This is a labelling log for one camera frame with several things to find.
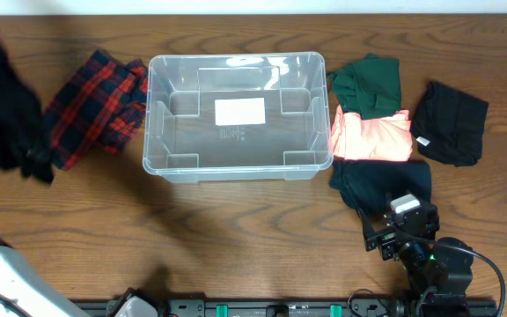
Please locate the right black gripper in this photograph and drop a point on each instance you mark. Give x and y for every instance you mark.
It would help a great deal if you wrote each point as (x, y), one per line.
(388, 238)

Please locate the clear plastic storage bin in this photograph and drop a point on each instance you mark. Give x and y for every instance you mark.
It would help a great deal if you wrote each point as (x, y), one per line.
(183, 144)

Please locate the red navy plaid cloth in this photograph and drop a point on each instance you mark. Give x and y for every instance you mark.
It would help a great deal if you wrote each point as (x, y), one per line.
(102, 105)

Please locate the black pants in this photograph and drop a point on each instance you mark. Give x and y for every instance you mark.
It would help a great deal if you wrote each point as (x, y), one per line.
(24, 143)

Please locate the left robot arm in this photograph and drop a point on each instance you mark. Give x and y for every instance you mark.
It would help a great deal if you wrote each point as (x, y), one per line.
(23, 293)

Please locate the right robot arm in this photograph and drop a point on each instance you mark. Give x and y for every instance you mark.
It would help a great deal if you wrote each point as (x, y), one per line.
(441, 265)

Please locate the dark teal folded garment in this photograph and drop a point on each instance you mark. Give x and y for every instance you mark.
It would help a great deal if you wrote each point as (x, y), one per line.
(370, 185)

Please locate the pink folded shirt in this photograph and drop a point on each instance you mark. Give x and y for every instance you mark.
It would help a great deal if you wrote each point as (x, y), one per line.
(387, 138)

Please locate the black folded garment with tag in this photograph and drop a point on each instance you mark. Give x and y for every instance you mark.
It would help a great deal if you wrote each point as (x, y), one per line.
(448, 125)

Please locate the dark green folded garment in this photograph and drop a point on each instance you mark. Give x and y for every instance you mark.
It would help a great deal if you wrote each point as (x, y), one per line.
(369, 87)

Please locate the white label in bin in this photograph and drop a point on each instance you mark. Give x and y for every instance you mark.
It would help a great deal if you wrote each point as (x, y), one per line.
(235, 112)

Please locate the black mounting rail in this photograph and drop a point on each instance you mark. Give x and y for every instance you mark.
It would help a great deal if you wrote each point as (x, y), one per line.
(355, 307)

